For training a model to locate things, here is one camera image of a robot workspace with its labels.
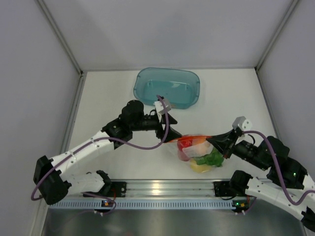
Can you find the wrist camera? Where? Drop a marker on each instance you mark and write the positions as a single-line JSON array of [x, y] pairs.
[[162, 107], [242, 123]]

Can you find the slotted cable duct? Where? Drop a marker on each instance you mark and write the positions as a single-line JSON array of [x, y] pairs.
[[102, 204]]

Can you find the teal plastic bin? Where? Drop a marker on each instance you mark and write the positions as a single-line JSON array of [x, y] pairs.
[[180, 87]]

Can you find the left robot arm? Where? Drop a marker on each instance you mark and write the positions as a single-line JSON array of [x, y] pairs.
[[57, 177]]

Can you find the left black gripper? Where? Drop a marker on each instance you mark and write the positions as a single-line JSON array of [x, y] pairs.
[[172, 133]]

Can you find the clear zip top bag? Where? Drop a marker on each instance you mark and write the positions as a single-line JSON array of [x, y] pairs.
[[172, 148]]

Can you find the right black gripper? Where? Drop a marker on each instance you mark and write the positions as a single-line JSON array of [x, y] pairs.
[[225, 142]]

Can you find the aluminium mounting rail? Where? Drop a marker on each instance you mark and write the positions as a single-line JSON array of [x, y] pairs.
[[169, 188]]

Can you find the green fake vegetable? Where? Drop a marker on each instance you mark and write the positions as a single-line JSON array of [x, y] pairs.
[[214, 158]]

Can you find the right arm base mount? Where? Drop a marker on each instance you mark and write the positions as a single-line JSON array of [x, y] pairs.
[[223, 191]]

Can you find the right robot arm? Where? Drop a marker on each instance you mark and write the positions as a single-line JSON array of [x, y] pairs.
[[293, 188]]

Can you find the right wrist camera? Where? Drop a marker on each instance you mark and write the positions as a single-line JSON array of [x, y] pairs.
[[242, 123]]

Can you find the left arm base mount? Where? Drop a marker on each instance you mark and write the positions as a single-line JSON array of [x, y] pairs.
[[117, 189]]

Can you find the red fake pepper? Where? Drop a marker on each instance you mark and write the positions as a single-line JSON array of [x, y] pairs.
[[185, 142]]

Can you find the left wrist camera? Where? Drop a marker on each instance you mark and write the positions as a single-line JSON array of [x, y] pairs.
[[162, 107]]

